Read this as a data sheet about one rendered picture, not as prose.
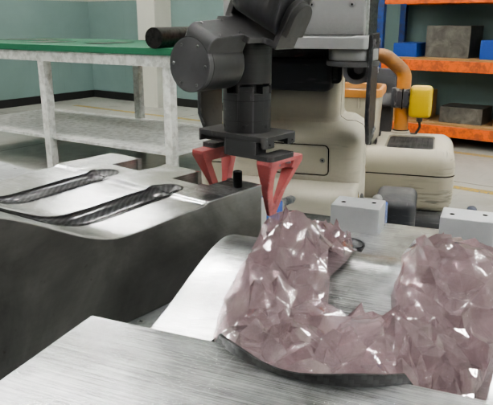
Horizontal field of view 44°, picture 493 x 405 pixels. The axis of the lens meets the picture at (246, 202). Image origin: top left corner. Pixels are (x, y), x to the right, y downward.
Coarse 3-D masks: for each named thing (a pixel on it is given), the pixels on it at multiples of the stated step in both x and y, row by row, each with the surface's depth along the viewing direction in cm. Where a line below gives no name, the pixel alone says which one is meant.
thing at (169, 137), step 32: (160, 32) 351; (128, 64) 375; (160, 64) 361; (0, 128) 467; (32, 128) 467; (64, 128) 467; (96, 128) 467; (128, 128) 467; (160, 128) 467; (192, 128) 467
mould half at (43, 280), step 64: (0, 192) 66; (64, 192) 66; (128, 192) 65; (192, 192) 64; (256, 192) 66; (0, 256) 44; (64, 256) 48; (128, 256) 54; (192, 256) 60; (0, 320) 45; (64, 320) 49; (128, 320) 55
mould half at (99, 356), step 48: (240, 240) 48; (384, 240) 60; (192, 288) 42; (336, 288) 41; (384, 288) 40; (96, 336) 31; (144, 336) 31; (192, 336) 38; (0, 384) 27; (48, 384) 27; (96, 384) 27; (144, 384) 27; (192, 384) 27; (240, 384) 27; (288, 384) 27
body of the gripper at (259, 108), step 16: (224, 96) 70; (240, 96) 69; (256, 96) 69; (224, 112) 71; (240, 112) 69; (256, 112) 69; (208, 128) 73; (224, 128) 71; (240, 128) 70; (256, 128) 70; (272, 128) 74; (272, 144) 69
